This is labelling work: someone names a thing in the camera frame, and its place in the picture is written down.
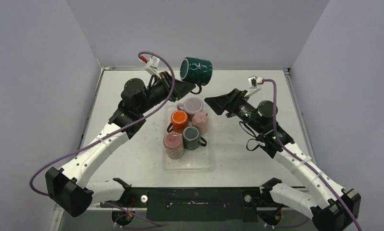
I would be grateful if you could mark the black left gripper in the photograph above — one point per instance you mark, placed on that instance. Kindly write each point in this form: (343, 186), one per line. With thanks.
(180, 88)

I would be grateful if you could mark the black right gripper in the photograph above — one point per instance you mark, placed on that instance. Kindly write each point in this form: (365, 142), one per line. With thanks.
(234, 103)

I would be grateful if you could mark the dark green glossy mug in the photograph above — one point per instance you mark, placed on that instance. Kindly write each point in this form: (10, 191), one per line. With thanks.
(196, 71)

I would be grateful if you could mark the dark grey mug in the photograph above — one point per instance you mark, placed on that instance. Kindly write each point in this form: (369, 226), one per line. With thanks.
(192, 138)

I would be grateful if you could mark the pink ghost pattern mug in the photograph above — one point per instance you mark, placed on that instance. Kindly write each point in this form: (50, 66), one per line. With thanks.
(173, 144)

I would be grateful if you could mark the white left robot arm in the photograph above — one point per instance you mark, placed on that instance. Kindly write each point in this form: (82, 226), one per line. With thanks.
(69, 185)

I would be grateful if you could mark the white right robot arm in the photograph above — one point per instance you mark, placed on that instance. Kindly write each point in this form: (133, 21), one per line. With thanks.
(329, 205)

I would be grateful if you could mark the lilac ribbed mug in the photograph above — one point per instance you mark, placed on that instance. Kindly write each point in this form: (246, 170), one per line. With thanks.
(191, 106)

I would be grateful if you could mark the light pink faceted mug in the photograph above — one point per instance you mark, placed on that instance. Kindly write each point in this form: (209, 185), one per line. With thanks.
(200, 121)

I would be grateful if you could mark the orange mug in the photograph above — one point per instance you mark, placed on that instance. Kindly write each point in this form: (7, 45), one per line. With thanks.
(179, 121)

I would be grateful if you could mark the clear plastic tray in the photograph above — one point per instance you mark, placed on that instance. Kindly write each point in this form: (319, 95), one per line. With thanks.
(201, 159)

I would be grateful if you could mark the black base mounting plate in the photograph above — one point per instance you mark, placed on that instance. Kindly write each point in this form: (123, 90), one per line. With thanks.
(199, 203)

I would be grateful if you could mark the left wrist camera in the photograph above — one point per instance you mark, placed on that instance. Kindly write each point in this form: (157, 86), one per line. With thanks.
(152, 64)

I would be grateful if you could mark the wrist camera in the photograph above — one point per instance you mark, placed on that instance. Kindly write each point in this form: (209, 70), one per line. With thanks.
(152, 64)
(254, 85)

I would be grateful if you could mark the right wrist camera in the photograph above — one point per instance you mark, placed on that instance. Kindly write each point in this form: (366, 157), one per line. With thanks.
(254, 85)

